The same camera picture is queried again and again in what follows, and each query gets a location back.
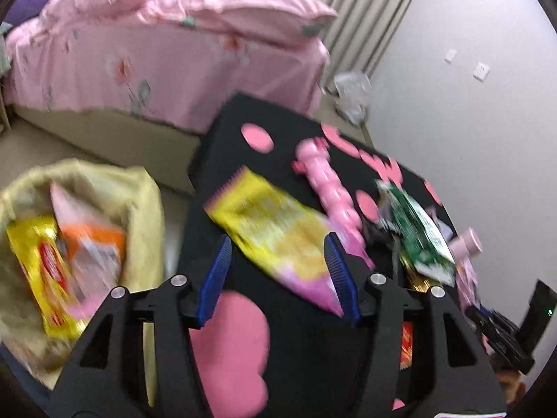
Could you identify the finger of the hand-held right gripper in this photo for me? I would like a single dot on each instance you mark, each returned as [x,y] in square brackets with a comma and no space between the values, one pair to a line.
[491,320]

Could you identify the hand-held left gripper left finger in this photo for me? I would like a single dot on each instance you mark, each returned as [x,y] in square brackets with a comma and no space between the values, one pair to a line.
[214,283]

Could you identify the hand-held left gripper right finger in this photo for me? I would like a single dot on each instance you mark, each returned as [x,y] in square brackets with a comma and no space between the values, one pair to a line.
[341,278]

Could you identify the colourful pink purple packet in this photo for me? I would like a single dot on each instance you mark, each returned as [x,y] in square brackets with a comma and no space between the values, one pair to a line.
[468,281]

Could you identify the yellow and purple snack packet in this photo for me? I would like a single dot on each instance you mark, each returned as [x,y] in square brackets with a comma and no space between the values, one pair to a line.
[270,226]

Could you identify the pink plastic bottle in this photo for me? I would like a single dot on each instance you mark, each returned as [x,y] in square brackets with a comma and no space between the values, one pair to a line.
[468,244]

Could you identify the green and white snack packet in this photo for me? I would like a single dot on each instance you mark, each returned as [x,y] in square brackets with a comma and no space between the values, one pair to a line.
[417,235]

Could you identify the orange snack wrapper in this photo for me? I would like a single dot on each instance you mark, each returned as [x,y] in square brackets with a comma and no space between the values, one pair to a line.
[93,244]

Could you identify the yellow snack packet red label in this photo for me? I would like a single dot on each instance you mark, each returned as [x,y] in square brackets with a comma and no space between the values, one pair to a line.
[39,270]

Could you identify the person's right hand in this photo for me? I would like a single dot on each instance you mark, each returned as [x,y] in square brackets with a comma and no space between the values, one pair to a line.
[508,384]

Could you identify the black tablecloth with pink shapes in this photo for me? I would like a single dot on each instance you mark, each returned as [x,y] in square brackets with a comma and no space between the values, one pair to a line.
[296,357]

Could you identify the pink caterpillar toy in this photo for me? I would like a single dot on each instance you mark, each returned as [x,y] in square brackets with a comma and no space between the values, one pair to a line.
[330,183]

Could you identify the white plastic bag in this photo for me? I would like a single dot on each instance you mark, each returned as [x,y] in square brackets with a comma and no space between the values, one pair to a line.
[352,96]

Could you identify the bed with pink floral sheet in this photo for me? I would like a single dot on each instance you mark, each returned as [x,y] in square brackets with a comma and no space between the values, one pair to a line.
[152,78]

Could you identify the pink floral duvet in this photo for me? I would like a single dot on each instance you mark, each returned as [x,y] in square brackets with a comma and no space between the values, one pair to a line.
[182,8]

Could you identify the white wall switch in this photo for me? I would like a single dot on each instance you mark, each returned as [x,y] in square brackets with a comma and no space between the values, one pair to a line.
[451,55]
[481,72]

